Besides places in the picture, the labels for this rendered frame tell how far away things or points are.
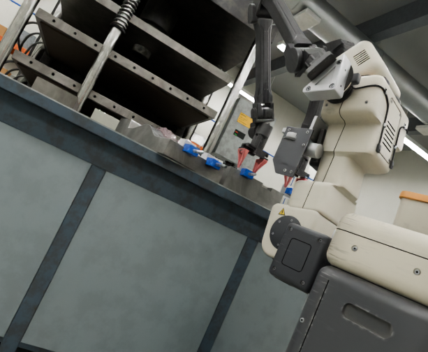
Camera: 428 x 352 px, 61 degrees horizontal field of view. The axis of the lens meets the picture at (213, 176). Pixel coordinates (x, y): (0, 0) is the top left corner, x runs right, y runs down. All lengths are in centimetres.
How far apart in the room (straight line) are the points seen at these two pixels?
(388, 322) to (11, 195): 107
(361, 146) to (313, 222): 26
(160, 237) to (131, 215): 13
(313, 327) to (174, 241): 68
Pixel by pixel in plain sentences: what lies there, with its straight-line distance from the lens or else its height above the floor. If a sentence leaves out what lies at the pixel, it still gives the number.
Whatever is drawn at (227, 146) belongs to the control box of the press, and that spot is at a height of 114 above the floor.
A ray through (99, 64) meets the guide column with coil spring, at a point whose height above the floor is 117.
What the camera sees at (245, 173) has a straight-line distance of 139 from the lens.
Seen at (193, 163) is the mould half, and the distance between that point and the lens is 127.
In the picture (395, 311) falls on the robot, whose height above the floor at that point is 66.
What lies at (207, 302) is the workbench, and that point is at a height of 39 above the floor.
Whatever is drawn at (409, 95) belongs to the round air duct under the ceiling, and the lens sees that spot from 638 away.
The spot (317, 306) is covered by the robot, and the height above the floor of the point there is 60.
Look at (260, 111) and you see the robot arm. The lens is 145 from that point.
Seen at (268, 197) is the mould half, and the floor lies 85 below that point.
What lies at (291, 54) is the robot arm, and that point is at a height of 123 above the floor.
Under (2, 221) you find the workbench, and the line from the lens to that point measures 131.
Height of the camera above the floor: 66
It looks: 7 degrees up
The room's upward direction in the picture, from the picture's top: 25 degrees clockwise
